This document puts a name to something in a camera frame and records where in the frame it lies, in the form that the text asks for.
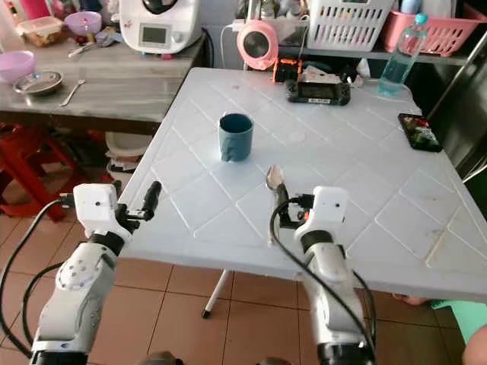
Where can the green plastic stool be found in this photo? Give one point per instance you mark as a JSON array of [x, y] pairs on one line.
[[468, 312]]

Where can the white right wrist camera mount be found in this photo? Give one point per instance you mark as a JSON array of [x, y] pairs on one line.
[[326, 207]]

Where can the clear bottle with blue liquid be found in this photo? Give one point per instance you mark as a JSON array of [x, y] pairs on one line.
[[399, 64]]

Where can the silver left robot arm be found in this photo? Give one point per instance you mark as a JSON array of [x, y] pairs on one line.
[[74, 293]]

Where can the black smartphone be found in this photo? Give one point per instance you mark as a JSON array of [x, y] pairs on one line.
[[420, 132]]

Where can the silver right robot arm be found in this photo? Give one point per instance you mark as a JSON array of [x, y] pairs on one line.
[[335, 296]]

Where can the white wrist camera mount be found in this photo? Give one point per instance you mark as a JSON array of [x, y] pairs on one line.
[[95, 205], [326, 207]]

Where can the small purple bowl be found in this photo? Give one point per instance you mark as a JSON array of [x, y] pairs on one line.
[[83, 23]]

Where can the white kitchen machine with display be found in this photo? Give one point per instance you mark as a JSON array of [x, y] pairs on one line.
[[160, 30]]

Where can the pink round appliance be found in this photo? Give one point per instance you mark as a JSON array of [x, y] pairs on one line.
[[256, 44]]

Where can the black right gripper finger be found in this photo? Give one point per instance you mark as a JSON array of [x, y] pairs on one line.
[[281, 202]]

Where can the long metal spoon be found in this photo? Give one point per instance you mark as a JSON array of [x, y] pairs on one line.
[[275, 178]]

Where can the black handheld controller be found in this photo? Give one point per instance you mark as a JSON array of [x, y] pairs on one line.
[[318, 92]]

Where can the metal spoon beside small bowl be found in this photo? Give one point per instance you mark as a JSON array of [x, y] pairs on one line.
[[90, 49]]

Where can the red plastic stool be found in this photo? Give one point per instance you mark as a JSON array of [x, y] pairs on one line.
[[30, 163]]

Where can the white plastic bucket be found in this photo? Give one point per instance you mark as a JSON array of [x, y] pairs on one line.
[[124, 152]]

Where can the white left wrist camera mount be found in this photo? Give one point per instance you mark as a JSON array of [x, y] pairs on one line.
[[95, 205]]

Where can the blue plastic cup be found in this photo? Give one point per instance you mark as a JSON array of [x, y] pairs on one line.
[[236, 139]]

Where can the orange and black device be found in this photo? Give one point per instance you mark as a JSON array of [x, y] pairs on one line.
[[286, 71]]

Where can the large purple plastic bowl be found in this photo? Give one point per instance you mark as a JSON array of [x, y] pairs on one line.
[[15, 67]]

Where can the grey wooden side table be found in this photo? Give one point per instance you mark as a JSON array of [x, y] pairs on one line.
[[114, 91]]

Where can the short metal spoon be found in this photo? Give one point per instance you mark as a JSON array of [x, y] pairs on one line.
[[73, 91]]

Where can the pink plastic basket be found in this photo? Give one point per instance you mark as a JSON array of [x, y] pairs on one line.
[[445, 35]]

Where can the white table leg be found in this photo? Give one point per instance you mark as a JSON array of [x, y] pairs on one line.
[[217, 293]]

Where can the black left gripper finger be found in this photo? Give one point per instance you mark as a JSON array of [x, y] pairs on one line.
[[152, 196]]

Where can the white plastic basket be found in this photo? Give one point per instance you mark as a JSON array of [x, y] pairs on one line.
[[350, 26]]

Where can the clear plastic food container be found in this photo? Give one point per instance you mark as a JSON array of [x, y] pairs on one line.
[[39, 30]]

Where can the steel plate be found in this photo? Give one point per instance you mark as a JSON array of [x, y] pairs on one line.
[[38, 83]]

